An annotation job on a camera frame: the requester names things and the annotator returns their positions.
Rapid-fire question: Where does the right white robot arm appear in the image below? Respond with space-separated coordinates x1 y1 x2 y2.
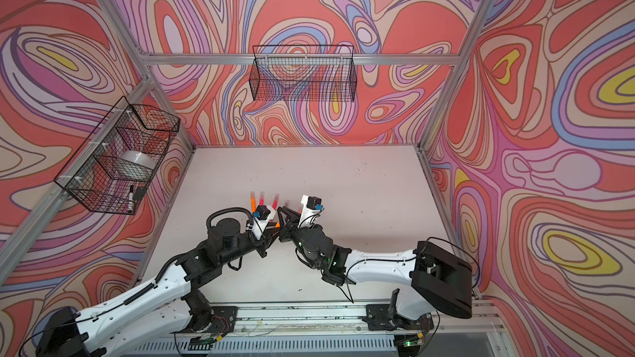
277 207 472 320

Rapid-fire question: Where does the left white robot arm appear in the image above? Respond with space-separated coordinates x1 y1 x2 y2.
35 218 279 356

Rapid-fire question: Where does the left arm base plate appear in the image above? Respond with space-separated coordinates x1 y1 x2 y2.
177 305 238 336

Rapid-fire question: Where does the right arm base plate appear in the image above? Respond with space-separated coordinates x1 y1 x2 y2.
361 304 435 333

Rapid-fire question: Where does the black wire basket left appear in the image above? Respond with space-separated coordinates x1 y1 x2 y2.
54 98 180 216

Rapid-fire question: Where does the black wire basket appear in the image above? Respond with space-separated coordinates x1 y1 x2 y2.
54 98 180 216
249 44 357 102

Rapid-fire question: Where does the black wire basket back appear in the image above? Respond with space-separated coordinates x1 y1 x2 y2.
249 44 357 102

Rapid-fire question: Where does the aluminium front rail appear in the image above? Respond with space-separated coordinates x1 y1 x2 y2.
98 299 507 338

